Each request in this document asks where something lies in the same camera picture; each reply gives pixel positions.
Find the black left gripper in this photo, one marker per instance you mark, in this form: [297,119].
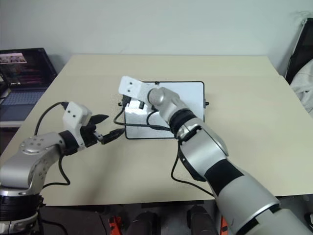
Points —
[88,138]

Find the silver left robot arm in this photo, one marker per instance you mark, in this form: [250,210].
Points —
[29,147]

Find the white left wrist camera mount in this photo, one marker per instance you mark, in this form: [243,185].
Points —
[73,116]

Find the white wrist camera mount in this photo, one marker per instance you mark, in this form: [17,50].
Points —
[132,89]
[73,116]

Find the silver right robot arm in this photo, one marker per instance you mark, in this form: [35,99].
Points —
[207,147]

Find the dark rounded shape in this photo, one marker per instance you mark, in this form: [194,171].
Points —
[200,221]

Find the black framed whiteboard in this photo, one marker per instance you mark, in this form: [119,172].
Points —
[188,98]

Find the white crumpled cloth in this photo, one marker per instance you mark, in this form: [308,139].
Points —
[304,83]

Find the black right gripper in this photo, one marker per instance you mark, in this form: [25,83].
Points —
[154,108]

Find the orange and black object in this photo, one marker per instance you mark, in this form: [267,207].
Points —
[115,226]
[224,226]

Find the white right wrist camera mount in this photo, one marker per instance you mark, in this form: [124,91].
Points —
[132,89]

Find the white block eraser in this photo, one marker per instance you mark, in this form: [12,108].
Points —
[134,110]

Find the open laptop computer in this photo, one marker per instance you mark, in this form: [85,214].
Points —
[27,71]

